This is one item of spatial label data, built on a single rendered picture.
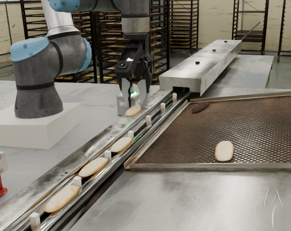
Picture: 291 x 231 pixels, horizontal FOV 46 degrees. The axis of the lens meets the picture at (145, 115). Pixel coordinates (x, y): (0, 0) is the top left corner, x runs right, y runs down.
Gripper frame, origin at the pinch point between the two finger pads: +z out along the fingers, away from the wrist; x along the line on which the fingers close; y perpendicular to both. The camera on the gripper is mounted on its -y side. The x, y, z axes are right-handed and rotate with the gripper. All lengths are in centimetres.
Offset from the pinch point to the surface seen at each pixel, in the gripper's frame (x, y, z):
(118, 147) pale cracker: -0.3, -12.4, 8.0
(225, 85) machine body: -14, 78, 12
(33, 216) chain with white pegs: 0.0, -46.2, 7.0
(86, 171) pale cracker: 1.0, -26.8, 8.1
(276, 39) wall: -20, 700, 62
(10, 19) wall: 438, 434, 3
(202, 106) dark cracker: -16.7, 13.7, 2.8
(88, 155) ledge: 4.3, -20.0, 7.7
